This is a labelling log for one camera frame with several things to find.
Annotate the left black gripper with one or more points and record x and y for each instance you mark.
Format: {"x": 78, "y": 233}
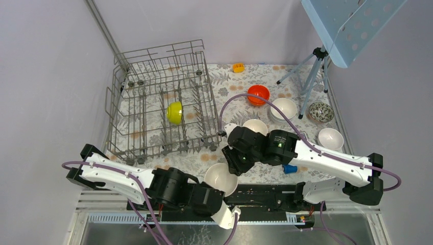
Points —
{"x": 204, "y": 185}

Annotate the yellow plastic toy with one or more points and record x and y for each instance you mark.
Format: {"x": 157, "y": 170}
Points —
{"x": 238, "y": 67}

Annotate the beige floral ceramic bowl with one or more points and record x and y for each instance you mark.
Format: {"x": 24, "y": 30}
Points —
{"x": 219, "y": 177}

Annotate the small white ceramic bowl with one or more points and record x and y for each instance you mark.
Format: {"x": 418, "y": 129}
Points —
{"x": 331, "y": 139}

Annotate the orange plastic bowl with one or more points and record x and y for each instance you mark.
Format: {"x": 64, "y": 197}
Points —
{"x": 258, "y": 90}
{"x": 257, "y": 103}

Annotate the yellow-green plastic bowl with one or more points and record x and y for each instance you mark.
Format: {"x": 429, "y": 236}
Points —
{"x": 174, "y": 112}

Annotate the white ribbed ceramic bowl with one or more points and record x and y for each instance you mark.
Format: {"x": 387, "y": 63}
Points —
{"x": 286, "y": 106}

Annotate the floral tablecloth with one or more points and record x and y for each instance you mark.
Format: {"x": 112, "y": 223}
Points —
{"x": 228, "y": 88}

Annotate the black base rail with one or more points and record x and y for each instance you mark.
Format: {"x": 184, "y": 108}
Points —
{"x": 258, "y": 203}

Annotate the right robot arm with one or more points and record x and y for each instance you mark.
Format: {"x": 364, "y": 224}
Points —
{"x": 355, "y": 178}

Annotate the blue toy car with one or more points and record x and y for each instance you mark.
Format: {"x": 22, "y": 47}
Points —
{"x": 289, "y": 169}

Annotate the grey wire dish rack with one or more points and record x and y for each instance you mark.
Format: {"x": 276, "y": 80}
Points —
{"x": 145, "y": 82}

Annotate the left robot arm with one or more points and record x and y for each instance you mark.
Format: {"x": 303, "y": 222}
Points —
{"x": 98, "y": 172}

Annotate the beige ribbed ceramic bowl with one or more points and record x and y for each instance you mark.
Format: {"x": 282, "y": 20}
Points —
{"x": 257, "y": 126}

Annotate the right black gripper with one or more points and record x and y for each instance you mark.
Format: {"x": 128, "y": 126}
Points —
{"x": 235, "y": 166}

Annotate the light blue perforated stand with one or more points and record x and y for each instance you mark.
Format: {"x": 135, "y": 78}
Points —
{"x": 345, "y": 29}

